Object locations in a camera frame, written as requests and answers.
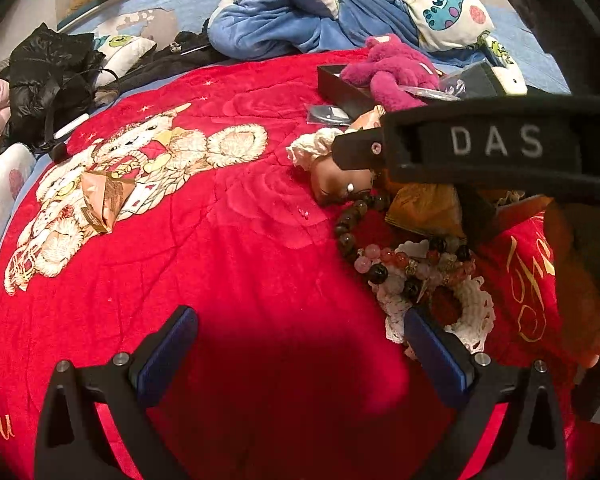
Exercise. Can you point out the round silver tin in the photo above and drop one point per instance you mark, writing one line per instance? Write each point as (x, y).
(327, 113)

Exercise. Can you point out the monster printed blue blanket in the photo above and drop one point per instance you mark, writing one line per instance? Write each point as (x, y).
(290, 15)

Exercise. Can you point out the orange triangular snack packet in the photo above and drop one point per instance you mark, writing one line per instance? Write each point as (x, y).
(102, 200)
(367, 117)

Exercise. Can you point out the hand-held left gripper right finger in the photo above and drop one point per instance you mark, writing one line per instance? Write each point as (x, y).
(432, 355)

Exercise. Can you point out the clear plastic packet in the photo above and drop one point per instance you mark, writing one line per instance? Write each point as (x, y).
(430, 92)

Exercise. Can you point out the blue bed sheet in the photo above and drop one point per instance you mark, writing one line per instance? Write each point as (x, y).
(190, 7)

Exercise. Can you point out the black garment with buttons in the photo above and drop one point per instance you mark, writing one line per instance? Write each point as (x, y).
(165, 62)

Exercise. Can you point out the small monster printed pillow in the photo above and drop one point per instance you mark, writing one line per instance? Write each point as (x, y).
(122, 50)

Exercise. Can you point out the magenta plush toy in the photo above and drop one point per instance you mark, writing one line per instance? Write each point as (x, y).
(390, 67)

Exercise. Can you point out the black puffer jacket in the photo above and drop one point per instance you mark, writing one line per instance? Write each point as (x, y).
(40, 70)

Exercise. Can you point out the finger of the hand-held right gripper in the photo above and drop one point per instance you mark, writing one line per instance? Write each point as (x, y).
(480, 215)
(360, 152)

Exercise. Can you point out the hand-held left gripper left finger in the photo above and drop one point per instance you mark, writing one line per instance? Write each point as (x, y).
(165, 355)

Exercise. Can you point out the cream lace scrunchie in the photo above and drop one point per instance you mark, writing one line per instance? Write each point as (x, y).
(315, 142)

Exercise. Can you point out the brown plush toy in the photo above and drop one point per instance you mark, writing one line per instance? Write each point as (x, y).
(337, 180)

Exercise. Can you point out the black box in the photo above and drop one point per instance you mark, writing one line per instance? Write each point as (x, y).
(330, 81)

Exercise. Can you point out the white lace scrunchie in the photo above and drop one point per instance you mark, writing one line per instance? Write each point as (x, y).
(475, 310)

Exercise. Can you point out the large lettered monster pillow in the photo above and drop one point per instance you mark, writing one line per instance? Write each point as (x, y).
(0, 195)

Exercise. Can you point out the gold foil packet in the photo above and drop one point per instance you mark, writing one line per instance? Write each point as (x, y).
(425, 210)

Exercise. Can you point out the white stick device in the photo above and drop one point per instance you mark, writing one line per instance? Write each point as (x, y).
(71, 127)

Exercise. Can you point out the red bear printed blanket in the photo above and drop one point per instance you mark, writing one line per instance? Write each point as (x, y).
(230, 270)

